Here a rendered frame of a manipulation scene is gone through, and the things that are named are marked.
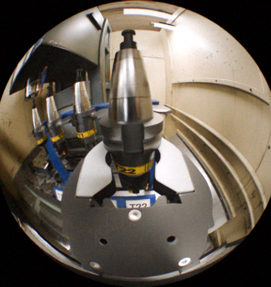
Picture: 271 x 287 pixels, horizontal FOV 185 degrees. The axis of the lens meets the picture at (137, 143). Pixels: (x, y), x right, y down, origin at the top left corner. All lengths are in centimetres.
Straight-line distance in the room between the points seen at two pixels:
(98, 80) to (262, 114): 103
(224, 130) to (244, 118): 15
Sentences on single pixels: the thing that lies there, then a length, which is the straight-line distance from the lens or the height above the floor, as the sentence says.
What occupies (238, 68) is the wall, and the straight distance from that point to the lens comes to 49.
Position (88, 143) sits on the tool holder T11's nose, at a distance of 23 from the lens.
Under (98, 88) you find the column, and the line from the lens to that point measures 86.
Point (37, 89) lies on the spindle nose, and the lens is 64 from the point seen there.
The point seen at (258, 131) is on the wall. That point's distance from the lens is 42.
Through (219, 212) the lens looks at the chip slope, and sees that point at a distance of 56.
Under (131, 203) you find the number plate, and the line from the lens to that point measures 33.
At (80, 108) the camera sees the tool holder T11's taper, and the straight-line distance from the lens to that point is 21.
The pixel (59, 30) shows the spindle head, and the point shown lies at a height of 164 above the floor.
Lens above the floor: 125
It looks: 31 degrees down
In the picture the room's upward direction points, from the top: 3 degrees counter-clockwise
